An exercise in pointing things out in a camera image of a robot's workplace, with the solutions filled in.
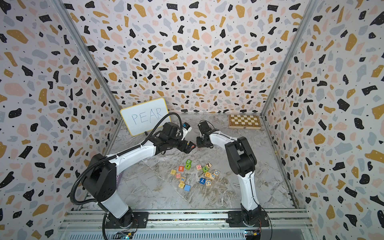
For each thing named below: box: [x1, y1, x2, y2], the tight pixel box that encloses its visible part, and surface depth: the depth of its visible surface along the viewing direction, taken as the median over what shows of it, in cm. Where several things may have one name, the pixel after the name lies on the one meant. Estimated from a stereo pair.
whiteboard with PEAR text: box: [120, 97, 172, 137], surface depth 105 cm
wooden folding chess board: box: [228, 114, 262, 130], surface depth 115 cm
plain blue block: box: [184, 184, 192, 192], surface depth 85 cm
